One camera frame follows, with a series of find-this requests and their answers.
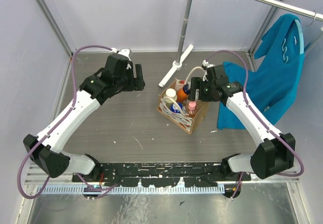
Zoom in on green bottle white cap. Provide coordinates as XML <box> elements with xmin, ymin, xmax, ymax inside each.
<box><xmin>164</xmin><ymin>88</ymin><xmax>177</xmax><ymax>107</ymax></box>

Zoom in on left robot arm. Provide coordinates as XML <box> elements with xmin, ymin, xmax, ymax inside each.
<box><xmin>23</xmin><ymin>49</ymin><xmax>145</xmax><ymax>182</ymax></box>

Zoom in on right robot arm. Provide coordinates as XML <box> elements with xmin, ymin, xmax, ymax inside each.
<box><xmin>189</xmin><ymin>61</ymin><xmax>295</xmax><ymax>181</ymax></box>

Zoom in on orange pump bottle lying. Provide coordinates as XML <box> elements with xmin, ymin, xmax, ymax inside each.
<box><xmin>177</xmin><ymin>84</ymin><xmax>191</xmax><ymax>103</ymax></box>

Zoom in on white rack base foot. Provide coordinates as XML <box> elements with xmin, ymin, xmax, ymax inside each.
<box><xmin>158</xmin><ymin>44</ymin><xmax>194</xmax><ymax>88</ymax></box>

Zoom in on pink cap peach bottle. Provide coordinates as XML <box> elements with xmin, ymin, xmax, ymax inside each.
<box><xmin>186</xmin><ymin>101</ymin><xmax>198</xmax><ymax>118</ymax></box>

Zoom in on orange bottle blue pump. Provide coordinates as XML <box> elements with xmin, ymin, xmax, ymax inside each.
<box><xmin>170</xmin><ymin>102</ymin><xmax>183</xmax><ymax>114</ymax></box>

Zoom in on teal blue t-shirt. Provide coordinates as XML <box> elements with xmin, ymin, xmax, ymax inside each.
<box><xmin>224</xmin><ymin>14</ymin><xmax>304</xmax><ymax>125</ymax></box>

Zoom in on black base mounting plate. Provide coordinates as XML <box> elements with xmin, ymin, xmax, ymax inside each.
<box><xmin>82</xmin><ymin>162</ymin><xmax>240</xmax><ymax>188</ymax></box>

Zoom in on metal clothes rack pole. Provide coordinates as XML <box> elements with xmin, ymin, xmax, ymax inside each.
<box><xmin>173</xmin><ymin>0</ymin><xmax>194</xmax><ymax>70</ymax></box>

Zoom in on light blue clothes hanger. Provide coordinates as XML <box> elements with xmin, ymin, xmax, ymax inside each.
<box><xmin>294</xmin><ymin>19</ymin><xmax>304</xmax><ymax>54</ymax></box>

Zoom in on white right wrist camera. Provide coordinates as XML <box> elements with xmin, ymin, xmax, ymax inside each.
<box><xmin>202</xmin><ymin>60</ymin><xmax>215</xmax><ymax>81</ymax></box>

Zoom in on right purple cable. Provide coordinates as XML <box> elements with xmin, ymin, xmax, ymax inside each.
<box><xmin>204</xmin><ymin>49</ymin><xmax>305</xmax><ymax>199</ymax></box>

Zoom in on purple cable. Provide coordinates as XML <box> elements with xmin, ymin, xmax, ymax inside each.
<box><xmin>17</xmin><ymin>44</ymin><xmax>119</xmax><ymax>200</ymax></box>
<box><xmin>204</xmin><ymin>49</ymin><xmax>305</xmax><ymax>199</ymax></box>

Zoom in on white slotted cable duct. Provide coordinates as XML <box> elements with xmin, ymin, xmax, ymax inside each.
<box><xmin>42</xmin><ymin>184</ymin><xmax>225</xmax><ymax>195</ymax></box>

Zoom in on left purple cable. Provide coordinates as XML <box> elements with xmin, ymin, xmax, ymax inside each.
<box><xmin>17</xmin><ymin>44</ymin><xmax>119</xmax><ymax>200</ymax></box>

